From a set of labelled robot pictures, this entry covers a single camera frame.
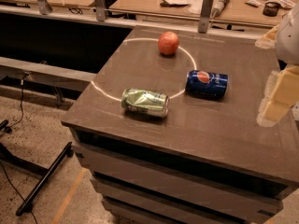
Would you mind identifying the black floor cable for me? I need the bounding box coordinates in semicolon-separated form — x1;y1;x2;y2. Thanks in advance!
0;72;39;224

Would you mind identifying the grey handheld tool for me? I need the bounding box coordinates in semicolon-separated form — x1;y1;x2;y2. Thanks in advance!
212;0;230;17

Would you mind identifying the metal bracket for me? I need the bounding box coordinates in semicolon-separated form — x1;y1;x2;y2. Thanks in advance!
94;0;107;21
37;0;52;15
198;0;214;34

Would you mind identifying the black stand base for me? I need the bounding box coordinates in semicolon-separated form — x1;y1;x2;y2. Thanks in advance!
0;119;75;217

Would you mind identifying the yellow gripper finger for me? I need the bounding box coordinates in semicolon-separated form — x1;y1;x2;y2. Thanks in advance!
256;64;299;127
255;25;278;49

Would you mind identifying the grey drawer cabinet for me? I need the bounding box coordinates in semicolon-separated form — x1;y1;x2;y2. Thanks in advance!
62;27;299;224

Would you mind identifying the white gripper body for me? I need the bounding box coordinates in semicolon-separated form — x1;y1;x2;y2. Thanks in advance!
275;3;299;65

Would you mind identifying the black round container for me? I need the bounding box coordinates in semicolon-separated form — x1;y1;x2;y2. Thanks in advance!
263;2;280;17

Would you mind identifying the metal bracket right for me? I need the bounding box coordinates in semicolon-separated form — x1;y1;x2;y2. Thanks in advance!
198;0;214;34

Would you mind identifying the wooden back table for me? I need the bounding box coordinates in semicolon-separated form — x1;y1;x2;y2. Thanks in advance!
109;0;289;27

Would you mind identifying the metal bracket left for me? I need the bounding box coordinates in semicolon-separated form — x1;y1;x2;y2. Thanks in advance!
37;0;52;15

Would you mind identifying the blue pepsi can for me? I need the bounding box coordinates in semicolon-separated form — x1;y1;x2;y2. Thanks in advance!
185;70;229;99

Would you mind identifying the metal bracket middle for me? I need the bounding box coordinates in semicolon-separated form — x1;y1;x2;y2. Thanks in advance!
94;0;107;21

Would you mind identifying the crushed green soda can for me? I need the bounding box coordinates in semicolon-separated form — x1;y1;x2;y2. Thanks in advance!
121;89;169;119

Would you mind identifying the red apple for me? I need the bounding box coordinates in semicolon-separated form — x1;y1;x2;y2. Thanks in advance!
158;32;179;55

